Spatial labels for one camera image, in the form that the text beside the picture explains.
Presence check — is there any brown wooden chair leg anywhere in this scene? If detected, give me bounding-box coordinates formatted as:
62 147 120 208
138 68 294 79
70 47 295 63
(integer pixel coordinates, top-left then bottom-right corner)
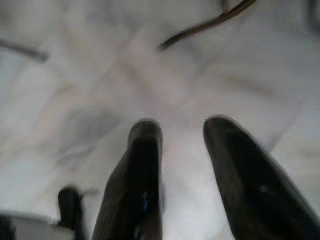
157 0 257 51

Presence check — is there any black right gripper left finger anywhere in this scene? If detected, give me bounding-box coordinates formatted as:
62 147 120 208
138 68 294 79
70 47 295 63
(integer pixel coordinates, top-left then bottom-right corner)
90 118 164 240

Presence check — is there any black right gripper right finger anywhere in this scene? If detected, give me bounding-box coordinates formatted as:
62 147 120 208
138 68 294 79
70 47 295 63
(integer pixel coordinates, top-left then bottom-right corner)
202 115 320 240

